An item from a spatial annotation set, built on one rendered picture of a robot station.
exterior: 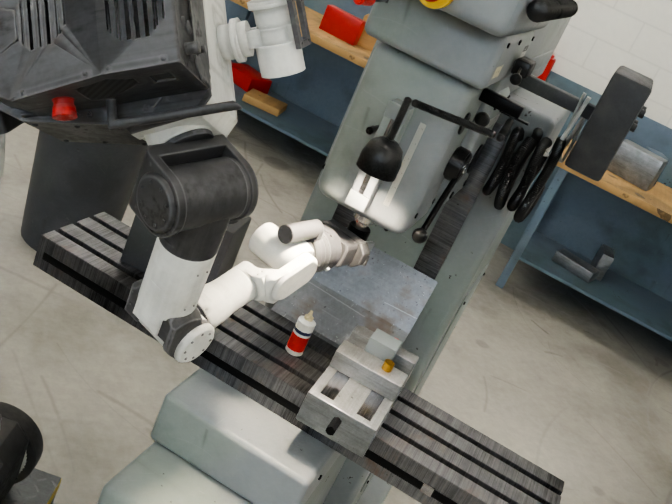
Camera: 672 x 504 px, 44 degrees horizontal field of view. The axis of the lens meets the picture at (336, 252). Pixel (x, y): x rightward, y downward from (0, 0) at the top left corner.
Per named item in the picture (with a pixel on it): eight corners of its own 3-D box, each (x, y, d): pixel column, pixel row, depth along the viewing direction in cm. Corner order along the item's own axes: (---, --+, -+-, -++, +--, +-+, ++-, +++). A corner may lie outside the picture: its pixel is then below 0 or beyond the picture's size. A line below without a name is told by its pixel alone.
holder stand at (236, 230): (205, 305, 187) (235, 228, 179) (119, 261, 188) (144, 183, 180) (225, 285, 198) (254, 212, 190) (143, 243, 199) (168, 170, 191)
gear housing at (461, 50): (483, 94, 142) (511, 38, 138) (358, 31, 146) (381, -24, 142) (516, 77, 172) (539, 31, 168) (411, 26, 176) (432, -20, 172)
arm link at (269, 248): (318, 282, 159) (281, 292, 150) (279, 249, 163) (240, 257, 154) (343, 233, 154) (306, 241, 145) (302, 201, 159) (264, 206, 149)
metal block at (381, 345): (384, 374, 174) (396, 351, 172) (358, 360, 175) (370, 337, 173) (390, 364, 179) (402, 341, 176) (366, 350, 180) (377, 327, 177)
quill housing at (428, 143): (402, 243, 158) (477, 87, 145) (308, 191, 162) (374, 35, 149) (428, 219, 175) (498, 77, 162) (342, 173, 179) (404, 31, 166)
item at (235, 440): (289, 529, 165) (311, 485, 161) (145, 437, 172) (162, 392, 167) (370, 417, 210) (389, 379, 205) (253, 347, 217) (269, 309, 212)
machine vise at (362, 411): (362, 458, 161) (385, 415, 156) (294, 419, 163) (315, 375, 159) (407, 380, 192) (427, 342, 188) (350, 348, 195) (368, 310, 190)
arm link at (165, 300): (154, 380, 130) (193, 277, 118) (103, 326, 135) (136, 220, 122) (208, 353, 139) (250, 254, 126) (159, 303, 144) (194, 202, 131)
